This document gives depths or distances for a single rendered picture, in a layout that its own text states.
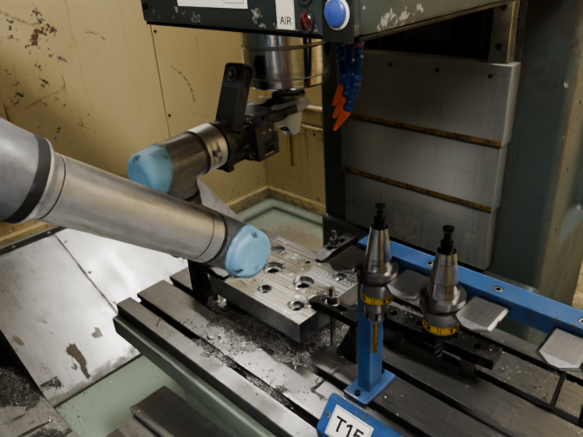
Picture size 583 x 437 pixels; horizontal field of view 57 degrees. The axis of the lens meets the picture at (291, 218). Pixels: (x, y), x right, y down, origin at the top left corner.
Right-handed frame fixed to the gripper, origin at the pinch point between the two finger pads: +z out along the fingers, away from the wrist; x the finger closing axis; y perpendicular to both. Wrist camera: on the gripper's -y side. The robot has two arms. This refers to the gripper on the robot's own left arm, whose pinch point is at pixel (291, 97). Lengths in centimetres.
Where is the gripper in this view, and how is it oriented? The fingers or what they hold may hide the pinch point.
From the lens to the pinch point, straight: 103.1
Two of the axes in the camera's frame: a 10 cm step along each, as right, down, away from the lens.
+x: 7.5, 2.6, -6.1
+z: 6.5, -4.3, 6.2
